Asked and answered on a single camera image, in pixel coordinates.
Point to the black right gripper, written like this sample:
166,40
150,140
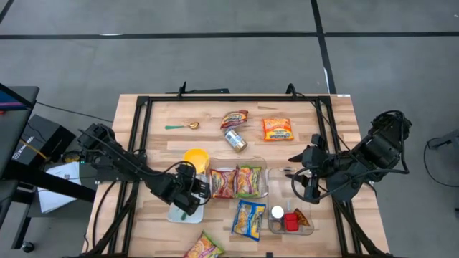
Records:
319,165

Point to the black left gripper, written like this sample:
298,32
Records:
183,186

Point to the red green noodle packet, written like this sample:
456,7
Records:
204,247

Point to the red yellow noodle packet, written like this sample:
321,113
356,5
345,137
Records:
222,183

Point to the white label spice jar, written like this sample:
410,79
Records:
277,212

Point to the yellow noodle packet green edge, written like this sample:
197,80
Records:
248,181

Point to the brown orange snack packet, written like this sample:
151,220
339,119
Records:
303,218

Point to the red lid spice jar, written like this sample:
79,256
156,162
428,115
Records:
291,222

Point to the dark red noodle packet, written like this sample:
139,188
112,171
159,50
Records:
234,119

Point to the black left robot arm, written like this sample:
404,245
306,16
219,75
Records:
150,172

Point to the white plastic tray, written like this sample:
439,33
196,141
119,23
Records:
193,218

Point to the narrow clear plastic bin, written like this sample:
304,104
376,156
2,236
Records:
287,190

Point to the wide clear plastic bin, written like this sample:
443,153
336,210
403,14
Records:
258,161

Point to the orange noodle packet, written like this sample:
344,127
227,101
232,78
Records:
278,127

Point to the yellow plastic bowl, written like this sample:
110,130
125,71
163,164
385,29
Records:
196,157

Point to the blue yellow noodle packet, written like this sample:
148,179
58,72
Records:
248,220

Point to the silver tin can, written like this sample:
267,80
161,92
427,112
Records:
235,139

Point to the white paper sheet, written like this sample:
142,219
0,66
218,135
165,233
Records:
57,193

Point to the black desk leg beam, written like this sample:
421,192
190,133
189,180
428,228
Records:
54,181

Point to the grey chair base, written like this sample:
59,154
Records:
448,141

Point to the black caster wheel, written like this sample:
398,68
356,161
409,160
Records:
27,247

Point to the black box white logo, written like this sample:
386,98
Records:
36,132

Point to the black desk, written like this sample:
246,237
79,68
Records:
14,125

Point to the blue monitor screen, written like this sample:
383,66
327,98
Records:
9,102

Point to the black aluminium table frame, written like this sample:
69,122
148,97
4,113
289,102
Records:
244,97

